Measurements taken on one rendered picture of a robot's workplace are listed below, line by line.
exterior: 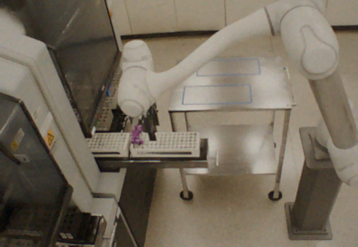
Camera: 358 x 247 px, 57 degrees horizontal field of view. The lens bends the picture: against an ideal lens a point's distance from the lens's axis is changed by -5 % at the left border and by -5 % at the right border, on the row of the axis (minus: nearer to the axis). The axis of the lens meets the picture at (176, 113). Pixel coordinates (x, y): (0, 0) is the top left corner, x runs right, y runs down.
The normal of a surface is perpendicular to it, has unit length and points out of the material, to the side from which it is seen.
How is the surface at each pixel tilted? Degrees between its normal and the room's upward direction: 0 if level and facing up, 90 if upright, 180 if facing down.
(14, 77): 29
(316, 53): 86
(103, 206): 0
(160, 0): 90
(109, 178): 0
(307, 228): 90
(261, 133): 0
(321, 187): 90
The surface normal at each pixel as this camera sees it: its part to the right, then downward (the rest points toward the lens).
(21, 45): 0.38, -0.65
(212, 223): -0.12, -0.72
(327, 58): -0.13, 0.63
